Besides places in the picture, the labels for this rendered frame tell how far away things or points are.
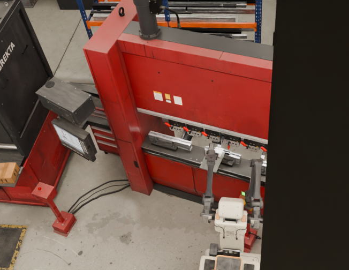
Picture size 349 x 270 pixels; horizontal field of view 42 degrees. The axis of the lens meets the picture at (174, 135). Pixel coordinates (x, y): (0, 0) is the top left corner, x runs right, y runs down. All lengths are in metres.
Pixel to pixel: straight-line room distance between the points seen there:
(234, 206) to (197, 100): 1.03
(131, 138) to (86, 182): 1.43
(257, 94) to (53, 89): 1.86
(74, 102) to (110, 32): 0.70
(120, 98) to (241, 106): 1.15
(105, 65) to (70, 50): 3.90
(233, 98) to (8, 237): 3.32
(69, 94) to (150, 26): 0.97
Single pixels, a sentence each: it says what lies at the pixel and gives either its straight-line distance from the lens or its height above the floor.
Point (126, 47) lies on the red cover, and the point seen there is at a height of 2.22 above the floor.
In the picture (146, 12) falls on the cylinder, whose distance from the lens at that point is 3.92.
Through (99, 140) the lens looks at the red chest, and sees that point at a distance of 5.98.
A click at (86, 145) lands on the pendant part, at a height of 1.50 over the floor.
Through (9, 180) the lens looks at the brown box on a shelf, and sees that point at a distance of 5.09.
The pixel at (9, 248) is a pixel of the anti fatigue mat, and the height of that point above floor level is 0.02.
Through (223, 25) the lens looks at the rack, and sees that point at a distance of 5.65.
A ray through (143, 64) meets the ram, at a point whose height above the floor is 2.04.
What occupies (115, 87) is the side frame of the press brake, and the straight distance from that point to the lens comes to 4.31.
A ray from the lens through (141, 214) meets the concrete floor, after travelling 5.64.
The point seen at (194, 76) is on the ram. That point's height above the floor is 2.02.
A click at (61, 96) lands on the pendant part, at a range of 4.31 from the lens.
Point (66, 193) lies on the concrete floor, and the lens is 6.07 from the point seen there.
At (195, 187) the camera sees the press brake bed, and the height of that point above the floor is 0.35.
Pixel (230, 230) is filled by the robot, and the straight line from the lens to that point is 4.11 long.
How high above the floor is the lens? 4.79
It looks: 50 degrees down
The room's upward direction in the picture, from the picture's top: 11 degrees counter-clockwise
